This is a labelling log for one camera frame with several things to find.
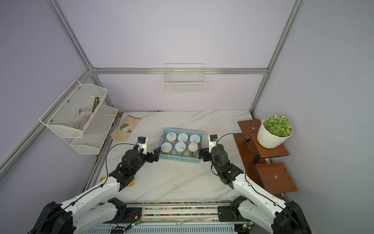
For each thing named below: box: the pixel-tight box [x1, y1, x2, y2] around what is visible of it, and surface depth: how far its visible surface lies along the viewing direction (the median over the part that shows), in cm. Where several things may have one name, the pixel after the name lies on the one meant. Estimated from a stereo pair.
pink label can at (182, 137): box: [177, 132, 189, 145], surface depth 100 cm
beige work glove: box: [110, 115, 142, 143], surface depth 110 cm
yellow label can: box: [189, 134, 201, 144], surface depth 100 cm
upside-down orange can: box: [187, 142, 199, 157], surface depth 93 cm
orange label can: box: [160, 141, 173, 155], surface depth 95 cm
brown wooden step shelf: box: [232, 118, 299, 200], surface depth 75 cm
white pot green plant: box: [257, 114, 294, 149], surface depth 67 cm
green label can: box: [174, 141, 187, 157], surface depth 95 cm
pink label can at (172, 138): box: [166, 132, 178, 146], surface depth 100 cm
